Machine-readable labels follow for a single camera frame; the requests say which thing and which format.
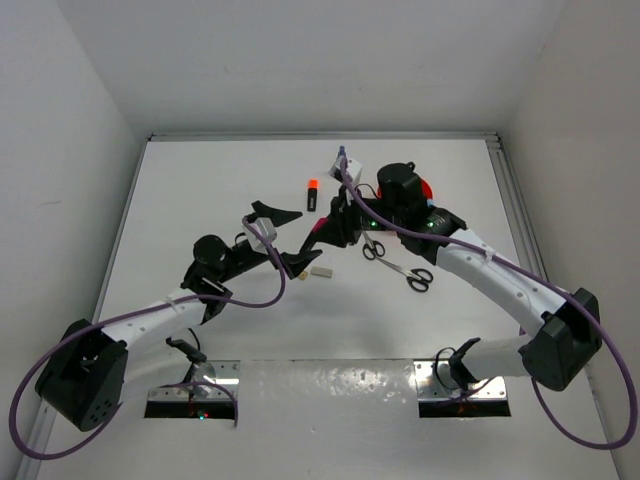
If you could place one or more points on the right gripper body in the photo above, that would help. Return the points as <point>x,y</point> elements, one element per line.
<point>361,220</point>

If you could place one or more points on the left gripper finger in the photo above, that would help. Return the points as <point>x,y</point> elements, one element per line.
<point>294,265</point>
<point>279,217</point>

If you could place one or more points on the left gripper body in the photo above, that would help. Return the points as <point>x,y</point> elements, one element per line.
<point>240,261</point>

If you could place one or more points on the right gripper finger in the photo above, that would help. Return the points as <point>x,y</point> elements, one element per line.
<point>340,206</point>
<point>332,233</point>

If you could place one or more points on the pink cap black highlighter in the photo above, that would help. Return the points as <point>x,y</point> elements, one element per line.
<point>319,225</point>

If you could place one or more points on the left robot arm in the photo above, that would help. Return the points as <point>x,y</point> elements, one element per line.
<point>85,377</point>

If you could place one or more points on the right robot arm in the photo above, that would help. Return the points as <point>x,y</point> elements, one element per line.
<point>559,335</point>

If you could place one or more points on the grey eraser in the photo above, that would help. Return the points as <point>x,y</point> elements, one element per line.
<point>321,272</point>

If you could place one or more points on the orange round organizer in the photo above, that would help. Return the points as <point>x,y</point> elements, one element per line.
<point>426,189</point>

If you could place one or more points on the orange cap black highlighter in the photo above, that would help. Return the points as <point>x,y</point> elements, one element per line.
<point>312,195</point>

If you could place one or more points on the small black scissors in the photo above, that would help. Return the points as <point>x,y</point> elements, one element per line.
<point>372,249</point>

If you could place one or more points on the large black scissors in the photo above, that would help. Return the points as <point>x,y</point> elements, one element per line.
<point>418,279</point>

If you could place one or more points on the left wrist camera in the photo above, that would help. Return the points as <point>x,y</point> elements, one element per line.
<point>260,233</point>

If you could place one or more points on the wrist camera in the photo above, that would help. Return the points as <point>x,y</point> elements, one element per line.
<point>343,164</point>
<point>260,233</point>

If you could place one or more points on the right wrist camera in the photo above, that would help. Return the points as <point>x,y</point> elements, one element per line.
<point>343,164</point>

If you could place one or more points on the left base plate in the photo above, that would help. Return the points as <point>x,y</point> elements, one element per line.
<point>222,373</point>

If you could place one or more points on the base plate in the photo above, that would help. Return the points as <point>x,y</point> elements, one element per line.
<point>222,373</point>
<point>434,384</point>

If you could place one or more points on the aluminium frame rail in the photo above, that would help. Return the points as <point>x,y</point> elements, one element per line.
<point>518,218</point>

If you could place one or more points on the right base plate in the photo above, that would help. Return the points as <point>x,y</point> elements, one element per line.
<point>434,384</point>

